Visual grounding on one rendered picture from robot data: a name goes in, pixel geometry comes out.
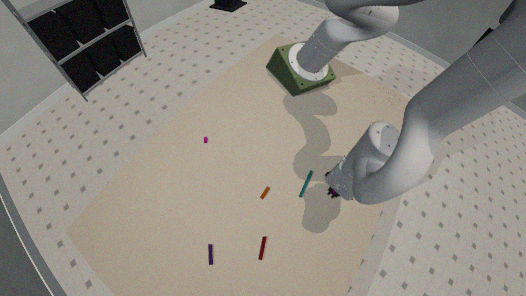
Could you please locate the orange rod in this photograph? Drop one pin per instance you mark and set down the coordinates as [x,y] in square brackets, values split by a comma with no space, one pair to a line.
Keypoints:
[265,192]

